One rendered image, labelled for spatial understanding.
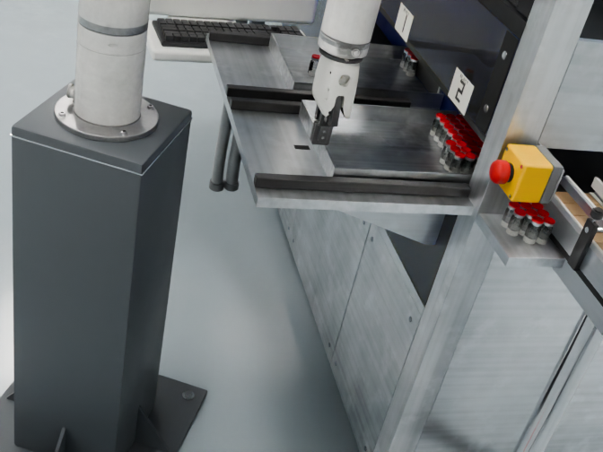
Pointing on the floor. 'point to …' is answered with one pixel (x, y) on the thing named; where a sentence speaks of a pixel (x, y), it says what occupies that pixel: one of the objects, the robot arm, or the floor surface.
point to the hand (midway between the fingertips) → (321, 133)
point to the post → (538, 17)
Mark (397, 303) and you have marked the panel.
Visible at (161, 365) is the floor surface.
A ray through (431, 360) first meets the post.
